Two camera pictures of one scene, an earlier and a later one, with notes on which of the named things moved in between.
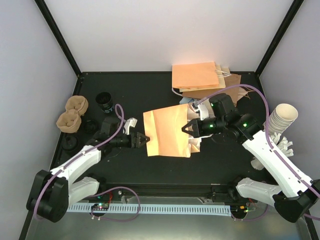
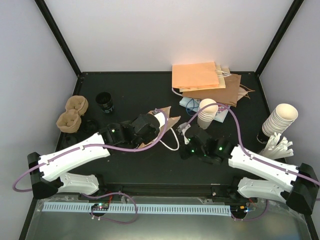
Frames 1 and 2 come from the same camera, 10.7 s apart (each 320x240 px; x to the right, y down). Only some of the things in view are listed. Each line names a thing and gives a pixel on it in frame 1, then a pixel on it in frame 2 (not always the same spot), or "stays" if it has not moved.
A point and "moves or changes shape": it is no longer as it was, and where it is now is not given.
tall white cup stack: (281, 118) stays
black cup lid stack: (69, 144) stays
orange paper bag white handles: (164, 135) moves or changes shape
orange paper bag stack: (199, 76) stays
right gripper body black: (218, 127) -> (199, 151)
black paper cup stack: (103, 99) stays
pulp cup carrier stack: (70, 121) stays
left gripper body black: (128, 143) -> (137, 143)
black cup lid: (90, 126) stays
